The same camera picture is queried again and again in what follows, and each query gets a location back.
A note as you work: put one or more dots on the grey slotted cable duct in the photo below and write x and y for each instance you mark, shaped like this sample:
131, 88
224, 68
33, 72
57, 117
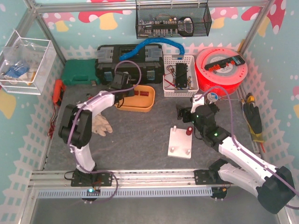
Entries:
124, 193

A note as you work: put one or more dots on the orange plastic tray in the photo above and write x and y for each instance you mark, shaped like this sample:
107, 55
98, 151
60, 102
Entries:
138, 103

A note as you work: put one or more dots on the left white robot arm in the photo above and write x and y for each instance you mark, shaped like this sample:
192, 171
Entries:
76, 127

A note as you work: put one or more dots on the clear acrylic wall box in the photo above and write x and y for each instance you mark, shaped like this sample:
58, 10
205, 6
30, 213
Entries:
39, 54

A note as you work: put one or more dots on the black wire mesh basket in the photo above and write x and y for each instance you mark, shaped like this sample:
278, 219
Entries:
172, 18

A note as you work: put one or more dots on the solder wire spool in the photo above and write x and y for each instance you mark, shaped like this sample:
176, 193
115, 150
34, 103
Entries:
212, 97

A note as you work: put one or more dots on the black terminal strip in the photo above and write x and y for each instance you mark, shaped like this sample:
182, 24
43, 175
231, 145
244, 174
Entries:
234, 60

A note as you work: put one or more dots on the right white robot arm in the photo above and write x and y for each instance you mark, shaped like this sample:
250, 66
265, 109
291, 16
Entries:
273, 187

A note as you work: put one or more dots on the green plastic case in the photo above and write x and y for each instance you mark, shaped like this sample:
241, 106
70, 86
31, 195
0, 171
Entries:
80, 72

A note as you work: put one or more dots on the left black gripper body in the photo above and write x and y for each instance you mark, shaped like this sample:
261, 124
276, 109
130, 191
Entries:
129, 92

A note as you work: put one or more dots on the red filament spool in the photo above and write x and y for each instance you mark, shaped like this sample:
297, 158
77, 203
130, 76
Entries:
229, 78

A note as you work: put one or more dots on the black toolbox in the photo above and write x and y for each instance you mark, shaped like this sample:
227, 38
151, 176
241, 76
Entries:
148, 60

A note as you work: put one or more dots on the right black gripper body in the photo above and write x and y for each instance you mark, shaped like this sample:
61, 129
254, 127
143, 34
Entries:
187, 114

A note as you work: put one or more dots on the blue white glove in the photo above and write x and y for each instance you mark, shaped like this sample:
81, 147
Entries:
18, 71

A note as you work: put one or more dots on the aluminium rail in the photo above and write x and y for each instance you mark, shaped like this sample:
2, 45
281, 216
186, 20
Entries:
145, 178

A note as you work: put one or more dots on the orange multimeter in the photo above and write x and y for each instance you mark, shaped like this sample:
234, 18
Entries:
58, 93

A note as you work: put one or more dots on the white perforated basket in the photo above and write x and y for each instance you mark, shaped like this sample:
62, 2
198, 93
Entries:
169, 87

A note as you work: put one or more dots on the yellow handled screwdriver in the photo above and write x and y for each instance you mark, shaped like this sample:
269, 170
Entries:
248, 99

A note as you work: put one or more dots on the black module in basket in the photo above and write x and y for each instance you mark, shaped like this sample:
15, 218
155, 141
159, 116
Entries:
181, 75

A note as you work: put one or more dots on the white work glove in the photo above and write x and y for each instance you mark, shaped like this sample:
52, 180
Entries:
100, 125

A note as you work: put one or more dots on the black yellow work glove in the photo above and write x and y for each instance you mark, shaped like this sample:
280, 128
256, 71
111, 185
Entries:
253, 119

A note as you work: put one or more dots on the white peg base plate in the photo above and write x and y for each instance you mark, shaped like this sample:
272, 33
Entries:
180, 145

